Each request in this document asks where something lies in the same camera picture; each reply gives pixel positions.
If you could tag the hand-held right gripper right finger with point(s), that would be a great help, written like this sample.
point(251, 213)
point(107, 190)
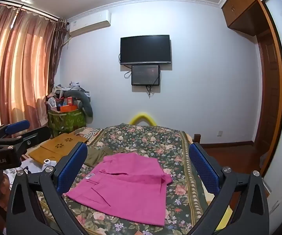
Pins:
point(202, 169)

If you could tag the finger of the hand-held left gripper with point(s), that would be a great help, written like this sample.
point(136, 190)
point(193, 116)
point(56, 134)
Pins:
point(30, 137)
point(17, 126)

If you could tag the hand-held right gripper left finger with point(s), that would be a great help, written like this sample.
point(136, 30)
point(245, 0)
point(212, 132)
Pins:
point(71, 169)

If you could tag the pink pants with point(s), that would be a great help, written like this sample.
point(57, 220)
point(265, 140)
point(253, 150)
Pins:
point(126, 188)

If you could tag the olive green pants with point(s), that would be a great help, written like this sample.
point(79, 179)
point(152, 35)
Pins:
point(94, 158)

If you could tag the small white device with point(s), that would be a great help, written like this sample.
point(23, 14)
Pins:
point(48, 163)

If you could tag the white paper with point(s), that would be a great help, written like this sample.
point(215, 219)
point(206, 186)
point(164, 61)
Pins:
point(33, 166)

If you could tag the wooden bedpost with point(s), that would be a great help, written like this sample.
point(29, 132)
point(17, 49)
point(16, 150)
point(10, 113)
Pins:
point(197, 138)

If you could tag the striped cloth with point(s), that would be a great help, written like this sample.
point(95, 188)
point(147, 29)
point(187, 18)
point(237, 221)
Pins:
point(88, 133)

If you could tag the orange box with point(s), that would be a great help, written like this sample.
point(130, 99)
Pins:
point(68, 108)

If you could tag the floral bedspread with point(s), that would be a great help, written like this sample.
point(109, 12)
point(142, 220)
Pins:
point(155, 142)

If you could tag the peach curtain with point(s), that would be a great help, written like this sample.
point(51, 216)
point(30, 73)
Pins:
point(16, 66)

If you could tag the pile of clothes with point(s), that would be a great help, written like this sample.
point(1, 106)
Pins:
point(70, 88)

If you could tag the grey long pillow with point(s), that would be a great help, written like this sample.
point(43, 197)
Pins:
point(85, 102)

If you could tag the brown curtain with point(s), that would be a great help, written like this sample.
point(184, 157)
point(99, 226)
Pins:
point(57, 53)

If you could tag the yellow foam pad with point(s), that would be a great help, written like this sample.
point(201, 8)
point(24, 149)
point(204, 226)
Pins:
point(137, 117)

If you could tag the wooden door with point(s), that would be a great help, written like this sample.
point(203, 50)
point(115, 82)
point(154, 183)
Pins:
point(269, 90)

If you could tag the white air conditioner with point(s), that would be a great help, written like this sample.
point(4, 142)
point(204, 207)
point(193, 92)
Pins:
point(89, 23)

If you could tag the wooden overhead cabinet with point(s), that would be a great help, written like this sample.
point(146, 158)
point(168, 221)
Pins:
point(244, 2)

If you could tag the white wall socket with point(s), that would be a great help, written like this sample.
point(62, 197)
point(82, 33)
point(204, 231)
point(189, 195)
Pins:
point(219, 133)

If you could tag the small black wall monitor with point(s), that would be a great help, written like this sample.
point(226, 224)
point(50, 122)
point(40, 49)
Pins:
point(145, 74)

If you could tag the curtain rail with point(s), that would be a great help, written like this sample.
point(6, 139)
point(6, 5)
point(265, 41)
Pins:
point(25, 6)

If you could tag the black wall television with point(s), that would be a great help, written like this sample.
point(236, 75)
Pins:
point(146, 49)

